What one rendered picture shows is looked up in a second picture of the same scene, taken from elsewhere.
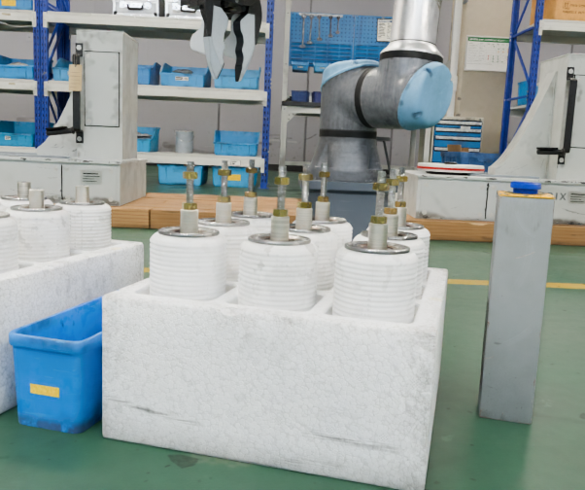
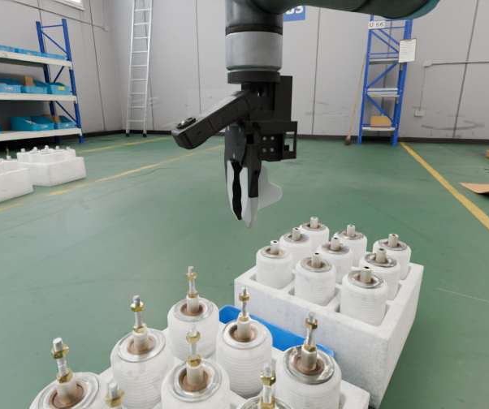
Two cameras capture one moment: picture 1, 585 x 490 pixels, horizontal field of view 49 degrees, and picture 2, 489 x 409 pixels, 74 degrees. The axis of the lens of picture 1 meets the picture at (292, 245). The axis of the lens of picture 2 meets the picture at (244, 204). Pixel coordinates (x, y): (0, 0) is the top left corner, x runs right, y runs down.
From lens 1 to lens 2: 116 cm
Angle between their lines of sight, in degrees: 107
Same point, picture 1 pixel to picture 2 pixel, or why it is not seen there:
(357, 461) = not seen: outside the picture
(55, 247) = (300, 290)
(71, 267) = (291, 305)
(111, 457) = not seen: hidden behind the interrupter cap
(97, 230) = (348, 302)
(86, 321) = (279, 337)
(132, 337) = not seen: hidden behind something
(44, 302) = (267, 310)
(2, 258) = (261, 275)
